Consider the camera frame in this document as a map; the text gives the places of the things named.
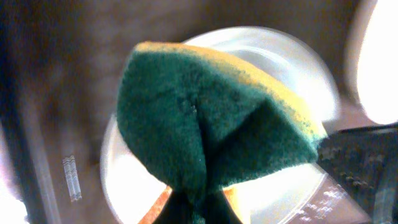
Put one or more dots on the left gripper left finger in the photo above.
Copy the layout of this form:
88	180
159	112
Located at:
177	210

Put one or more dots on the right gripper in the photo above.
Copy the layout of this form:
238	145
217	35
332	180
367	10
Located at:
364	162

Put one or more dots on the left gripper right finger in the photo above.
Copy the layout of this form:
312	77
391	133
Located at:
218	210

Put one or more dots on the white plate front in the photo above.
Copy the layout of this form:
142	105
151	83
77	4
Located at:
136	196

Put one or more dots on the white plate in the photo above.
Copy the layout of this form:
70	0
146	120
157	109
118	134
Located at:
284	57
371	60
136	196

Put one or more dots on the green and yellow sponge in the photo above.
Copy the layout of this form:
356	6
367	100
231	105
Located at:
201	120

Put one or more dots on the small black sponge tray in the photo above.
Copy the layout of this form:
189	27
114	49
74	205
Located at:
13	208

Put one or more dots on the large brown serving tray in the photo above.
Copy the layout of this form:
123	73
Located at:
61	65

